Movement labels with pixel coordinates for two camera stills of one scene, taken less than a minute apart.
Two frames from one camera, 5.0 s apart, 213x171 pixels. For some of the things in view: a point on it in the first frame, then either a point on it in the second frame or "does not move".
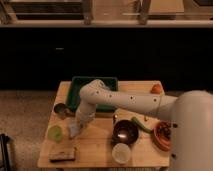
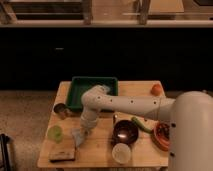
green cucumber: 141,126 does not move
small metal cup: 63,111 does not move
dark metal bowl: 125,131 does not move
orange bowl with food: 163,135 does not move
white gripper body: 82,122 to 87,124
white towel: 74,127 to 78,137
